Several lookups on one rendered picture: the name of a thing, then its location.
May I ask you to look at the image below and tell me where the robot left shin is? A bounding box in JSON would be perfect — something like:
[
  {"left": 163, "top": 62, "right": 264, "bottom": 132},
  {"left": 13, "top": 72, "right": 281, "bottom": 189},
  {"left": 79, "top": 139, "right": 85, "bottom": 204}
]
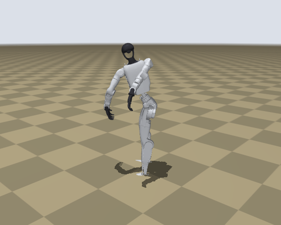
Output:
[{"left": 141, "top": 142, "right": 153, "bottom": 175}]

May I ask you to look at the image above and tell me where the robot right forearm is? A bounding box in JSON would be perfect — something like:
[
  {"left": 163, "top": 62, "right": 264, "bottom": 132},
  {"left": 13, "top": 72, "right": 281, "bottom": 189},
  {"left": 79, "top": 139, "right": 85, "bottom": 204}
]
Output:
[{"left": 129, "top": 71, "right": 143, "bottom": 94}]

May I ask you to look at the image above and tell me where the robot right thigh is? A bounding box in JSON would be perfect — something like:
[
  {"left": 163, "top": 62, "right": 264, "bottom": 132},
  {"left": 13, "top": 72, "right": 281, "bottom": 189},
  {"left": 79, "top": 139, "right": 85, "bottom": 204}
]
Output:
[{"left": 139, "top": 107, "right": 151, "bottom": 139}]

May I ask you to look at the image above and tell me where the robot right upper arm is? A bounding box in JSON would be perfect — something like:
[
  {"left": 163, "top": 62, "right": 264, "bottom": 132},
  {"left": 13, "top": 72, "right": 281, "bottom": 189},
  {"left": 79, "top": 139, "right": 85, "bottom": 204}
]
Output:
[{"left": 140, "top": 58, "right": 153, "bottom": 80}]

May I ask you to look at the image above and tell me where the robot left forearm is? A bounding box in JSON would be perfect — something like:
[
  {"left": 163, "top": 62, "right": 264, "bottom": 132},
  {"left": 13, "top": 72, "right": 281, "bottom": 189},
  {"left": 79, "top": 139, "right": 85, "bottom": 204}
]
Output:
[{"left": 104, "top": 93, "right": 112, "bottom": 108}]

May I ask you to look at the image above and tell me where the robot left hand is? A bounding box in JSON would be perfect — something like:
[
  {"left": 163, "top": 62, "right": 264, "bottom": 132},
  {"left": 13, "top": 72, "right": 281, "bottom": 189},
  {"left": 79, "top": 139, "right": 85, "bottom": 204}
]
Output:
[{"left": 105, "top": 106, "right": 114, "bottom": 120}]

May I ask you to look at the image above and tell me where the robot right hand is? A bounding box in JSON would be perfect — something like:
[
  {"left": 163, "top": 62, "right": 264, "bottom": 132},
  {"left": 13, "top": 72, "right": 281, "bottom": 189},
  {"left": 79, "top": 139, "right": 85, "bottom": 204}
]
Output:
[{"left": 127, "top": 88, "right": 134, "bottom": 111}]

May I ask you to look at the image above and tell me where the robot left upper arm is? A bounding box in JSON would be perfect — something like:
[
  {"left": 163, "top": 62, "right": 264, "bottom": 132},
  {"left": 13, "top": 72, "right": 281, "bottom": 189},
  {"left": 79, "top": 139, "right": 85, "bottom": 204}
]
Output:
[{"left": 106, "top": 68, "right": 125, "bottom": 96}]

